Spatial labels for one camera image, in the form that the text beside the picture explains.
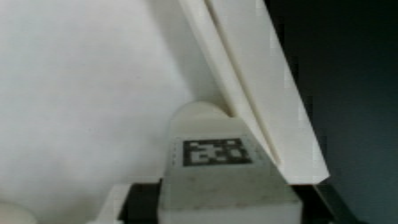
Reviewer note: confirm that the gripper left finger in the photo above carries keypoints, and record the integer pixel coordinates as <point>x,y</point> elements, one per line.
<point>129,204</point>

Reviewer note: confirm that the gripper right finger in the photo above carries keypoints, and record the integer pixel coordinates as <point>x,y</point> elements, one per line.
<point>325,209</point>

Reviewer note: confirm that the white leg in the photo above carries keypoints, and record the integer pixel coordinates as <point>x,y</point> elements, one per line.
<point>222,185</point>

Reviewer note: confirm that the white square tabletop part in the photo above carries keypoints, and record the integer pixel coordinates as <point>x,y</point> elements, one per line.
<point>108,61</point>

